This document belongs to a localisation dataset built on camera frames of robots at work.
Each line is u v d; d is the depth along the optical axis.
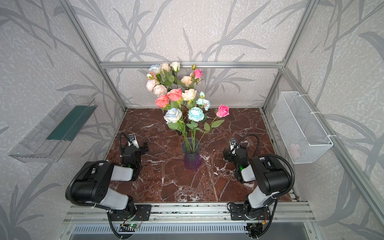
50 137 0.64
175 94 0.67
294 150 0.73
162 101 0.67
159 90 0.77
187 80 0.85
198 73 0.78
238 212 0.74
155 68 0.81
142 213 0.73
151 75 0.76
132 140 0.78
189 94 0.69
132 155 0.70
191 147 0.79
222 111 0.61
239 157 0.71
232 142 0.82
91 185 0.45
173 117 0.62
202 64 0.94
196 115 0.66
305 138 0.61
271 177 0.46
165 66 0.85
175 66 0.85
